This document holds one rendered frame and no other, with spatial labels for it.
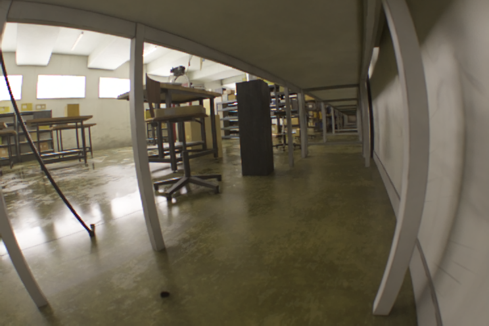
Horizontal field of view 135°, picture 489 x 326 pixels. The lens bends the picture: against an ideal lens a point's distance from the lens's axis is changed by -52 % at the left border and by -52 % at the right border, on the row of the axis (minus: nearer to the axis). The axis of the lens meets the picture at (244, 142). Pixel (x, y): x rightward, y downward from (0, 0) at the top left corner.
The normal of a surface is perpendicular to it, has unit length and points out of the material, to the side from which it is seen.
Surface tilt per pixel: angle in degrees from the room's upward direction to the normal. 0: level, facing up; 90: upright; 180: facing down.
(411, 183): 90
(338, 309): 0
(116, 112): 90
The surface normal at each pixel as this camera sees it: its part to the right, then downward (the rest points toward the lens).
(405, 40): -0.50, 0.11
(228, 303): -0.07, -0.99
